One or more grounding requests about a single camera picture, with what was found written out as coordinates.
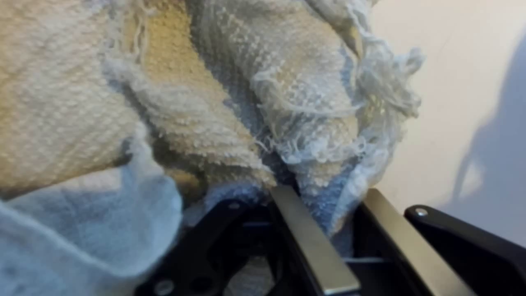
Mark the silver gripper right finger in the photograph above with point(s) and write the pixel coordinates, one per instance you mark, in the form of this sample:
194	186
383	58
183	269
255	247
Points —
420	262

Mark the white frayed towel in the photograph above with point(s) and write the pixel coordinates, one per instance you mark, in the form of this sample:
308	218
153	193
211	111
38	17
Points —
122	122

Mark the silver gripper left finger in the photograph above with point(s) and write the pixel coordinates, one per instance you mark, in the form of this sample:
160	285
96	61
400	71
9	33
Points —
324	267

